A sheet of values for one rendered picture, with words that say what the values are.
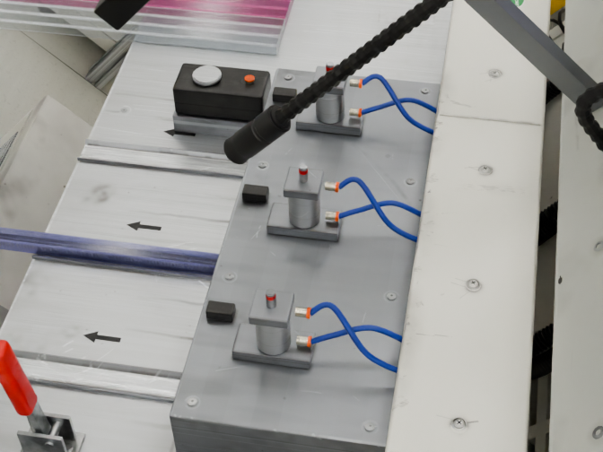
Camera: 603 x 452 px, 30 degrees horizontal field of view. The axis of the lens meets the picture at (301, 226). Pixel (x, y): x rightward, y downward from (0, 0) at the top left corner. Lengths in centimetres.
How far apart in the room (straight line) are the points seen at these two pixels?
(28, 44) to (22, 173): 103
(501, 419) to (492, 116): 27
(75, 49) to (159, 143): 152
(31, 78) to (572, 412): 185
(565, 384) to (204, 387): 22
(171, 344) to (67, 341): 7
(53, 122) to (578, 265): 89
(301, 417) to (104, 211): 29
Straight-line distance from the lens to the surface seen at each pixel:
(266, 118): 65
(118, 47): 235
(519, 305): 73
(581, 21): 88
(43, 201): 138
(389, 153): 84
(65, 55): 244
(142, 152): 95
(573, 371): 65
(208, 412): 70
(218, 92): 92
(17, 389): 71
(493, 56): 91
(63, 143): 144
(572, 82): 77
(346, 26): 106
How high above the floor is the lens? 165
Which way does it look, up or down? 39 degrees down
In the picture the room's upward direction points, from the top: 57 degrees clockwise
